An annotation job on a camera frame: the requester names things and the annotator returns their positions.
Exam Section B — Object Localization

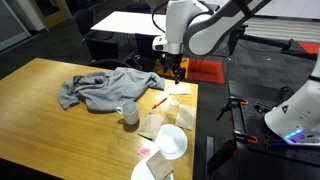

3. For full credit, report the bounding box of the small black bracket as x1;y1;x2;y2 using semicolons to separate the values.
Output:
253;102;273;113

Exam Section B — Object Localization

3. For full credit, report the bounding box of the grey metal post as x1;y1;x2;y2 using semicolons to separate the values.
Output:
205;135;215;180

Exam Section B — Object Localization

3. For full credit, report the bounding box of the black camera boom stand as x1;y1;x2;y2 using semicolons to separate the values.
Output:
229;24;320;62

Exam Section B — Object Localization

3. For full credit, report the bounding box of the white plate holding napkin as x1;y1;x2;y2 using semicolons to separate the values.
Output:
130;157;175;180

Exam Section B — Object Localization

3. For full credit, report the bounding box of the orange black bar clamp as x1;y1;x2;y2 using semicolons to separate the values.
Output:
206;129;260;175
215;95;250;122

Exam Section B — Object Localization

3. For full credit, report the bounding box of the brown paper napkin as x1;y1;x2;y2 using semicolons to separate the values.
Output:
145;150;174;180
174;103;197;131
137;113;166;141
165;82;193;96

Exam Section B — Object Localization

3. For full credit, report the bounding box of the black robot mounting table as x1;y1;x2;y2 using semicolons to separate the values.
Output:
227;79;320;180

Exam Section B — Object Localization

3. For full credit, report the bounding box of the white mug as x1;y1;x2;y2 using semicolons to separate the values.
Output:
115;100;140;126

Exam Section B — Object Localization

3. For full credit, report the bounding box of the black office chair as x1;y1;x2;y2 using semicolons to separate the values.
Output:
83;35;120;63
73;8;114;41
89;58;143;71
132;32;168;71
125;2;152;14

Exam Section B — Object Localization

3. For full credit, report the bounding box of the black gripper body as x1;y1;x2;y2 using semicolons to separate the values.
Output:
160;53;184;71

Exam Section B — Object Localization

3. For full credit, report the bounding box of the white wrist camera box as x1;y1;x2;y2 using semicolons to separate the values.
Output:
152;35;168;53

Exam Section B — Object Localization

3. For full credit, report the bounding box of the wooden door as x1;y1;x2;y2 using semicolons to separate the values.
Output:
29;0;73;30

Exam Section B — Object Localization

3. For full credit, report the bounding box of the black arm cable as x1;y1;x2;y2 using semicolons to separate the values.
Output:
151;0;170;34

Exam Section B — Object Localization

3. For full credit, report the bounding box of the empty white plate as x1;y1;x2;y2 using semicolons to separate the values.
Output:
154;123;189;161

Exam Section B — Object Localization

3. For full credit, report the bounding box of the white meeting table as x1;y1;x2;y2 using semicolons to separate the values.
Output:
90;10;168;37
254;0;320;20

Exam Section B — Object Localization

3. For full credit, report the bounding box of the grey hoodie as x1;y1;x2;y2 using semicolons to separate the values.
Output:
57;66;166;113

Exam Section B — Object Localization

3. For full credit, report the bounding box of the red pen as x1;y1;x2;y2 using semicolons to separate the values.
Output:
151;96;169;110

